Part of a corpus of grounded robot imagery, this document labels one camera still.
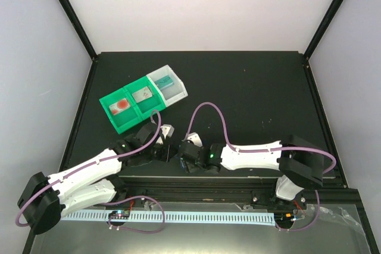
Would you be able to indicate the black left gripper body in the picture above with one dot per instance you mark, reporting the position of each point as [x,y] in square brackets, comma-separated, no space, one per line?
[161,156]

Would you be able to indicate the green bin left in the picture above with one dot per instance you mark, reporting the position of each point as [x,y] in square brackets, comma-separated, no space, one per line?
[124,120]

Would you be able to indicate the white card red pattern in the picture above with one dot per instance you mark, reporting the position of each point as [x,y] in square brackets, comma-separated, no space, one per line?
[142,94]

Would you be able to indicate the black right corner post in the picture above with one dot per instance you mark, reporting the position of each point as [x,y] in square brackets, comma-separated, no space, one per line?
[322,27]

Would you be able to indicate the black corner post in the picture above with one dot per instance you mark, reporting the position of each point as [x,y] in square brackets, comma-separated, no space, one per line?
[322,27]
[75,22]

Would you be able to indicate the card with red circle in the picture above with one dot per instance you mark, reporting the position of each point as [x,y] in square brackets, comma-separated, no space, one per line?
[119,106]

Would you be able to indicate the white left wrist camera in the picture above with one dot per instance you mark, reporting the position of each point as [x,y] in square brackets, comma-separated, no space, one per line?
[167,130]

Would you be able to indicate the left controller circuit board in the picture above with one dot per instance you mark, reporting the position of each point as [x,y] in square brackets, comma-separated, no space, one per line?
[119,214]

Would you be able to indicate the white translucent bin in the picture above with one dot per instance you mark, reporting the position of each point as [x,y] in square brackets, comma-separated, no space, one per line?
[172,94]

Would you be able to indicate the green bin middle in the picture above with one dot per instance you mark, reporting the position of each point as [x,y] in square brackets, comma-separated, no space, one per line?
[145,108]

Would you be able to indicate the green bin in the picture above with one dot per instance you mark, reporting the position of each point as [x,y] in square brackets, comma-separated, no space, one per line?
[124,120]
[145,108]

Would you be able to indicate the black left corner post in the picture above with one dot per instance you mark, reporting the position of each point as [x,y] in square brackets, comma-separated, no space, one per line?
[75,22]

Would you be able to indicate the teal card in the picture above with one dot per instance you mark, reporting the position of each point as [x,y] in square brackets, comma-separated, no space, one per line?
[164,82]

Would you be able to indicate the black aluminium frame rail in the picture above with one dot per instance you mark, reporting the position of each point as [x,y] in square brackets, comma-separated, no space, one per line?
[236,190]

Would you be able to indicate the blue leather card holder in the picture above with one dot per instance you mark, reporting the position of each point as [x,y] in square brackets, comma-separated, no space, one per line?
[182,164]

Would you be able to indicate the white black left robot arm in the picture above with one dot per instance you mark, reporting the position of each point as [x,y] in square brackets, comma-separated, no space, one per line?
[48,198]

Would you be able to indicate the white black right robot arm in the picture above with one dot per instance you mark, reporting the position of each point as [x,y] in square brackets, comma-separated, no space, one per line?
[301,167]

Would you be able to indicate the light blue slotted cable duct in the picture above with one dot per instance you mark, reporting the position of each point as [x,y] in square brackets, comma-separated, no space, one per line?
[247,218]

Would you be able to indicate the right controller circuit board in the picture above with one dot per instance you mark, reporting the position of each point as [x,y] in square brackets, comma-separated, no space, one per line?
[286,216]

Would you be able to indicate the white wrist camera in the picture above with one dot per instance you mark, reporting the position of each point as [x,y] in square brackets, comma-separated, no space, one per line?
[167,130]
[195,139]

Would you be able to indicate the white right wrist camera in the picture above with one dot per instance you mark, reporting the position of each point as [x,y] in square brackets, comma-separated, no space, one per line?
[195,139]

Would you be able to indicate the controller circuit board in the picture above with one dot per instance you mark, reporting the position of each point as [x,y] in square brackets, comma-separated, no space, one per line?
[119,214]
[286,216]

